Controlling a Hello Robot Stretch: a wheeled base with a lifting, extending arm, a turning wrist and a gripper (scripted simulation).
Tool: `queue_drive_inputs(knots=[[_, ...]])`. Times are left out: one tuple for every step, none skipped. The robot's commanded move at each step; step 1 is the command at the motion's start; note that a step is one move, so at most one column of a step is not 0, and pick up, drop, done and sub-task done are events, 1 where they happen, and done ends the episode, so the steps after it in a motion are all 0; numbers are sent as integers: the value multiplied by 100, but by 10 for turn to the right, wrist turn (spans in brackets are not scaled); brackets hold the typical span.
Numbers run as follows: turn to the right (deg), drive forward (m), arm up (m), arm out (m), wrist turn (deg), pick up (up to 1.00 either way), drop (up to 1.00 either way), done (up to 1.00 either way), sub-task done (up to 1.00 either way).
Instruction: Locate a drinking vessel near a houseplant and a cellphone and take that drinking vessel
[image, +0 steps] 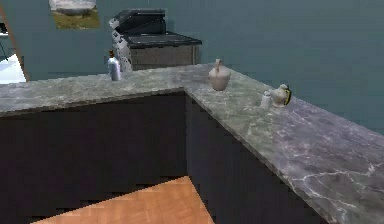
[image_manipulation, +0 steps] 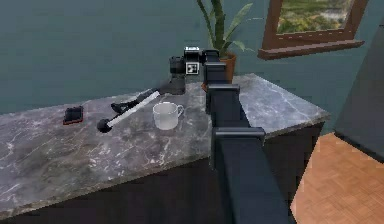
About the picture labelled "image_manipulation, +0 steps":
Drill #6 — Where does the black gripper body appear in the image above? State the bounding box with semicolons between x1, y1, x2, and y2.
159;55;187;96

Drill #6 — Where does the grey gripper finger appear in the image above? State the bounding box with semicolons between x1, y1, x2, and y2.
110;87;160;115
96;90;161;134

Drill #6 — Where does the black cellphone red case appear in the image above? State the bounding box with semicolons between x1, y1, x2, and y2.
62;105;85;126

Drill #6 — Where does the green houseplant in brown pot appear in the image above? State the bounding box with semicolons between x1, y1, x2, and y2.
195;0;256;92

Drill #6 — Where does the white mug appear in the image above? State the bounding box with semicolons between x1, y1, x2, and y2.
152;101;185;131

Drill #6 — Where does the marble top dark table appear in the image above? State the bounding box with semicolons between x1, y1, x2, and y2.
0;73;332;224

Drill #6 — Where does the brown framed window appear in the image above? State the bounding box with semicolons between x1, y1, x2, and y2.
257;0;370;61

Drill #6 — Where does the dark grey cabinet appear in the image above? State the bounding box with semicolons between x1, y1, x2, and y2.
333;14;384;164

